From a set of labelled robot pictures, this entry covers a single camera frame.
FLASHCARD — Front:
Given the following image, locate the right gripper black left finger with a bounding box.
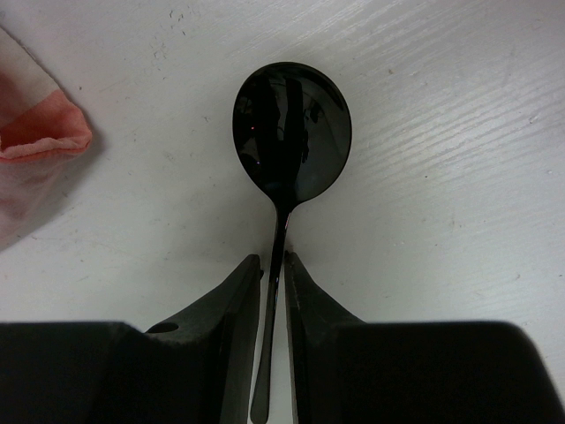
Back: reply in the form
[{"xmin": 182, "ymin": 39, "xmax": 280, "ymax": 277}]
[{"xmin": 147, "ymin": 254, "xmax": 262, "ymax": 423}]

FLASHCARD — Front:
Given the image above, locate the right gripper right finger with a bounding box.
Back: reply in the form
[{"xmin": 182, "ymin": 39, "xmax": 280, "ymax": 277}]
[{"xmin": 284, "ymin": 251, "xmax": 362, "ymax": 423}]

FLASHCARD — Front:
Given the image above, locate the black metal spoon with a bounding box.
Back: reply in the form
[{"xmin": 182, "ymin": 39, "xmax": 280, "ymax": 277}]
[{"xmin": 232, "ymin": 62, "xmax": 352, "ymax": 423}]

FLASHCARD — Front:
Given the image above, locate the checkered orange blue cloth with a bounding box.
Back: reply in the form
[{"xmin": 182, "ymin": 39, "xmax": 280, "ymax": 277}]
[{"xmin": 1, "ymin": 31, "xmax": 93, "ymax": 242}]

